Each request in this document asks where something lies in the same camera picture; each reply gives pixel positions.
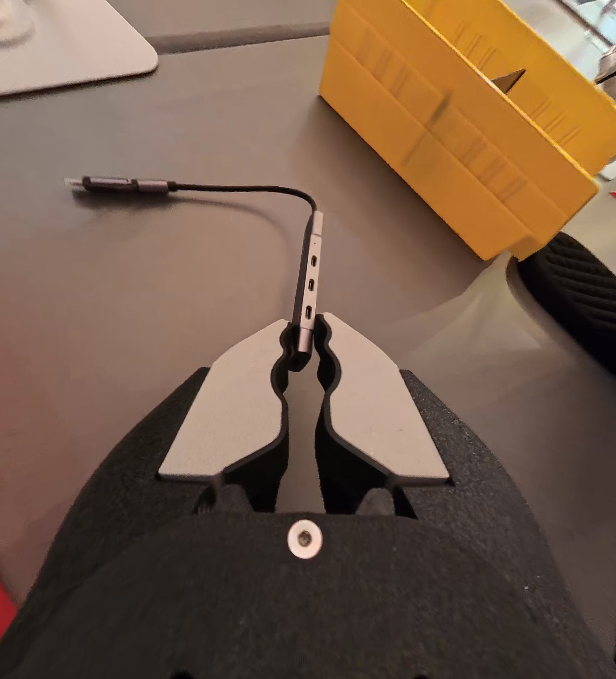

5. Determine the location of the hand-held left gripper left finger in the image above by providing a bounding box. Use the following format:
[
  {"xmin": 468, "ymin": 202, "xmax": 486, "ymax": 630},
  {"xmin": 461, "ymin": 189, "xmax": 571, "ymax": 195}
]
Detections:
[{"xmin": 158, "ymin": 318, "xmax": 294, "ymax": 512}]

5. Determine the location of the black quilted pad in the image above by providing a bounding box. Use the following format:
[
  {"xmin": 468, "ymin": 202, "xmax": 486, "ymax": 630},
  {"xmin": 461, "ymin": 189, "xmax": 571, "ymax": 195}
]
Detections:
[{"xmin": 516, "ymin": 231, "xmax": 616, "ymax": 384}]

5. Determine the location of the yellow plastic bin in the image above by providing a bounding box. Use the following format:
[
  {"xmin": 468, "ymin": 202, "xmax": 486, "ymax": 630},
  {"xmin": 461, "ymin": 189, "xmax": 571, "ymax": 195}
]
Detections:
[{"xmin": 319, "ymin": 0, "xmax": 616, "ymax": 262}]

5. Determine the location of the grey usb hub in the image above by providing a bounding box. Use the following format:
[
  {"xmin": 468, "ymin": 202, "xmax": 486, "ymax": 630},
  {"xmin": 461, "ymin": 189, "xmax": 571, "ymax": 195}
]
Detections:
[{"xmin": 64, "ymin": 175, "xmax": 326, "ymax": 373}]

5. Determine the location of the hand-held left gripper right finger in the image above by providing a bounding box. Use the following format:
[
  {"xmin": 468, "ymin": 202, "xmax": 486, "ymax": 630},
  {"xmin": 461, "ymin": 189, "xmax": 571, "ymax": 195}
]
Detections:
[{"xmin": 313, "ymin": 312, "xmax": 450, "ymax": 512}]

